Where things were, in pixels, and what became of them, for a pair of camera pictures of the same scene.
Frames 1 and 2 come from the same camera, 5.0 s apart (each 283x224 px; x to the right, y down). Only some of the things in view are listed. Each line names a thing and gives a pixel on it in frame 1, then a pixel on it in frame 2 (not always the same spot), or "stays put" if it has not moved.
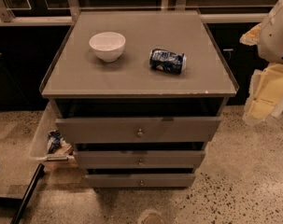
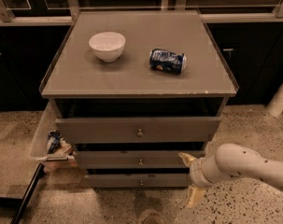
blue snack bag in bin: x=54 y=140 stays put
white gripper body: x=275 y=36 -> x=196 y=173
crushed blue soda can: x=167 y=62 stays put
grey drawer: x=138 y=159 stays put
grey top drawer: x=137 y=130 stays put
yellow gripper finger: x=252 y=35 -> x=188 y=160
